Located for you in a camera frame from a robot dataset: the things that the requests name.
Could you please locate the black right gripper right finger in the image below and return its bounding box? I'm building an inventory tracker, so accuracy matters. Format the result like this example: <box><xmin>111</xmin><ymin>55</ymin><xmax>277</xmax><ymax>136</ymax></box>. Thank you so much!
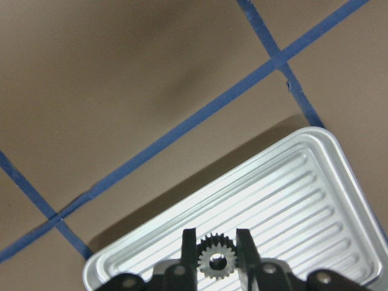
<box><xmin>236</xmin><ymin>229</ymin><xmax>368</xmax><ymax>290</ymax></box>

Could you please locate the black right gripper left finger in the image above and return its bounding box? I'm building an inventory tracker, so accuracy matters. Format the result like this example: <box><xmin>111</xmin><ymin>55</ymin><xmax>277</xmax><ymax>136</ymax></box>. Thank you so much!
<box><xmin>99</xmin><ymin>229</ymin><xmax>198</xmax><ymax>290</ymax></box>

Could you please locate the small dark bearing gear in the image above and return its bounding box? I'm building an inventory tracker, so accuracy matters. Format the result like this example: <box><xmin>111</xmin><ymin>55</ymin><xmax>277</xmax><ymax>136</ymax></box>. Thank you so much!
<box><xmin>197</xmin><ymin>233</ymin><xmax>237</xmax><ymax>280</ymax></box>

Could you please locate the silver ribbed metal tray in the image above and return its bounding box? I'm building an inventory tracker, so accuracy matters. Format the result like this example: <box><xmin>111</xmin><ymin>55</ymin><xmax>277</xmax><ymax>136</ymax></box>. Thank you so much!
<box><xmin>82</xmin><ymin>127</ymin><xmax>387</xmax><ymax>290</ymax></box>

